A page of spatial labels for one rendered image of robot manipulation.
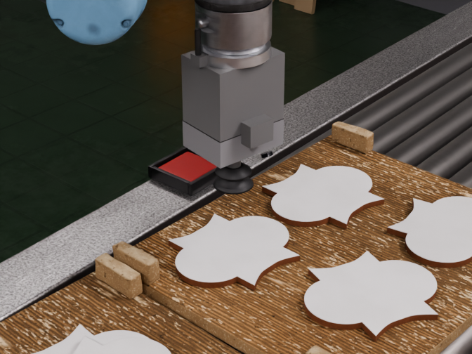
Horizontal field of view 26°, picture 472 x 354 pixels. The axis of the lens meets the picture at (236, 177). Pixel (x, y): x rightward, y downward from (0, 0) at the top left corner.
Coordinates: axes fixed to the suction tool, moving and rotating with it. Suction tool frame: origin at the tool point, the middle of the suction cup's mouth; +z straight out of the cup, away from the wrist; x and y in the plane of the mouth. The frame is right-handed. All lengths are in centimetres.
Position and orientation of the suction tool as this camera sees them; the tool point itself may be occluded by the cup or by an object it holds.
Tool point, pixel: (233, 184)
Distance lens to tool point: 109.3
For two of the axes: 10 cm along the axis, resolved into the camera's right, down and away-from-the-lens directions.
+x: -6.3, -3.9, 6.7
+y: 7.8, -3.1, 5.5
